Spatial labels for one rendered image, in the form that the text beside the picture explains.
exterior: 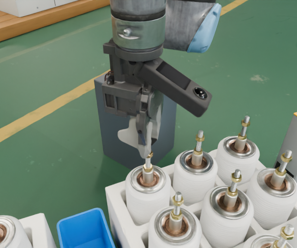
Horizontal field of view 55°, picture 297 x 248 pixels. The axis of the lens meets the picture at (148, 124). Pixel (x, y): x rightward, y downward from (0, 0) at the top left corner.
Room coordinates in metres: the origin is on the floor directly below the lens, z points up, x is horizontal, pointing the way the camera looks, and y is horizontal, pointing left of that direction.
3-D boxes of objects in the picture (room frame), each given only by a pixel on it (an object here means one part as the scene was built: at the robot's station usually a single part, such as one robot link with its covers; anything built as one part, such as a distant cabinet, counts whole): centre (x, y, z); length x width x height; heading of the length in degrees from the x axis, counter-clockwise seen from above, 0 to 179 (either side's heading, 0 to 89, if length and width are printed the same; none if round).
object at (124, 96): (0.41, 0.02, 0.48); 0.09 x 0.08 x 0.12; 70
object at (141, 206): (0.40, 0.00, 0.16); 0.10 x 0.10 x 0.18
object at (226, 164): (0.50, -0.21, 0.16); 0.10 x 0.10 x 0.18
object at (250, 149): (0.50, -0.21, 0.25); 0.08 x 0.08 x 0.01
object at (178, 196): (0.29, -0.05, 0.30); 0.01 x 0.01 x 0.08
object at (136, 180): (0.40, 0.00, 0.25); 0.08 x 0.08 x 0.01
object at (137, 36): (0.40, 0.01, 0.56); 0.08 x 0.08 x 0.05
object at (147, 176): (0.40, 0.00, 0.26); 0.02 x 0.02 x 0.03
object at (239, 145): (0.50, -0.21, 0.26); 0.02 x 0.02 x 0.03
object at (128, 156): (0.75, 0.03, 0.15); 0.18 x 0.18 x 0.30; 53
